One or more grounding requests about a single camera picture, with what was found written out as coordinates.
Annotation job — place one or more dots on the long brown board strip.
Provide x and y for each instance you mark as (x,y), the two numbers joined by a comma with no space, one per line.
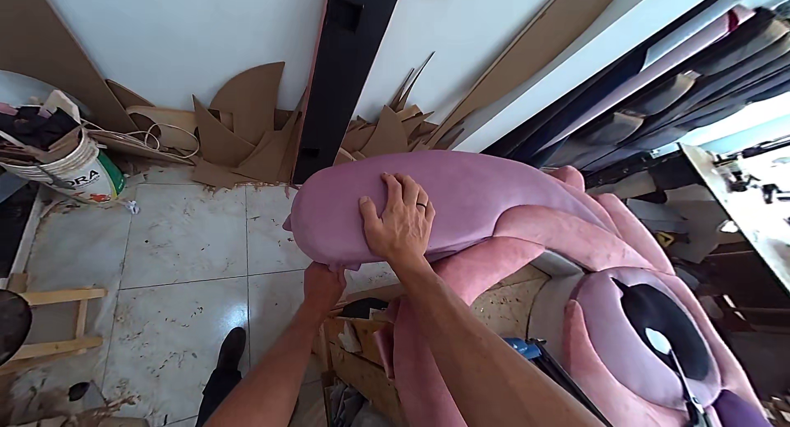
(524,57)

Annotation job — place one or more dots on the wooden frame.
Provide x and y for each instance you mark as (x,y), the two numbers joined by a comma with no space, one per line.
(62,296)

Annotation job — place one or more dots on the black column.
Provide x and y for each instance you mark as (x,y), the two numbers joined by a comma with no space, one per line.
(339,63)

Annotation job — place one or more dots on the round black object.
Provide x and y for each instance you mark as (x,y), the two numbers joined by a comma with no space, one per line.
(12,325)

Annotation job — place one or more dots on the blue and black tool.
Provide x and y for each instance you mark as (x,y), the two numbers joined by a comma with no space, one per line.
(524,348)

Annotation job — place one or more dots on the person's right thumb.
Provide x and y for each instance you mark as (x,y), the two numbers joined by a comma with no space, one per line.
(368,212)

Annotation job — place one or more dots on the pile of brown board offcuts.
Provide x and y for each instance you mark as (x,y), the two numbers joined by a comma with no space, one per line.
(250,115)

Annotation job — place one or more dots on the large brown board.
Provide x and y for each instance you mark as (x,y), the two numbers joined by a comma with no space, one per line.
(52,50)

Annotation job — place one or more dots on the pile of grey fabric scraps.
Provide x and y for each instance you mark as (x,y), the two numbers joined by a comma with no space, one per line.
(355,408)

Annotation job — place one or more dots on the scissors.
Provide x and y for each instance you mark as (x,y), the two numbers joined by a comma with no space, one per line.
(694,405)

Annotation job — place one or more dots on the long purple velvet cushion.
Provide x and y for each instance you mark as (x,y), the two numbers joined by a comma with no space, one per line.
(463,192)

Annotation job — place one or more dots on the person's right ring finger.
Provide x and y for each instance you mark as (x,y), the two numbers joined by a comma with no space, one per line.
(421,200)

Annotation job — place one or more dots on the person's right middle finger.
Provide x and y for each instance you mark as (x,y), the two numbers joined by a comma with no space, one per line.
(408,190)

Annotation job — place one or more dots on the stack of fabric rolls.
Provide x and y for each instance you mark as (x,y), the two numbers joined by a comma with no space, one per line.
(654,94)

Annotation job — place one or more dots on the person's left fingers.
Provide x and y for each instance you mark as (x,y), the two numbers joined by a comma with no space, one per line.
(340,274)

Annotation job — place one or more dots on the person's legs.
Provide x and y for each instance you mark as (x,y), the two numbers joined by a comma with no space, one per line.
(228,362)

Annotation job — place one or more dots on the person's right hand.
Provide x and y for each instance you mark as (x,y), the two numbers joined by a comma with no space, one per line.
(402,226)

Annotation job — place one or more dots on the wooden crate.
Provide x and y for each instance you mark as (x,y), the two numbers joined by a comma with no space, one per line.
(370,374)

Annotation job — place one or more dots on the person's right index finger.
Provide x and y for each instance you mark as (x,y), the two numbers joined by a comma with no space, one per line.
(393,194)

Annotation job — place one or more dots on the person's right little finger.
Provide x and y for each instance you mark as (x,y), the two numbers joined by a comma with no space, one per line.
(430,213)

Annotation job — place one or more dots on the person's left hand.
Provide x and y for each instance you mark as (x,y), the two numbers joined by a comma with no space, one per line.
(322,286)

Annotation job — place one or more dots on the crumpled white scrap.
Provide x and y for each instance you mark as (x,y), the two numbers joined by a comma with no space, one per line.
(133,207)

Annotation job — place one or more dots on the person's right forearm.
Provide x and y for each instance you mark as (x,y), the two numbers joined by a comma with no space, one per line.
(487,353)

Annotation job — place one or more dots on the long white workbench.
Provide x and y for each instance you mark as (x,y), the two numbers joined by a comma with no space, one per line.
(728,198)

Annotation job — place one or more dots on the white bucket with green label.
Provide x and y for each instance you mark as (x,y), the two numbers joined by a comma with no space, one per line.
(102,179)

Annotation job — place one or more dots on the pile of pointed board offcuts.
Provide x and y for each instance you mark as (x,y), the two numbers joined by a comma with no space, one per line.
(386,137)

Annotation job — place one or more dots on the person's left forearm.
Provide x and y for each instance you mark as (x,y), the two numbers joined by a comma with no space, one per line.
(284,359)

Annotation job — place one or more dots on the pink upholstered sofa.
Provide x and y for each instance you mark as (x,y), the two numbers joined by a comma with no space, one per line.
(583,232)

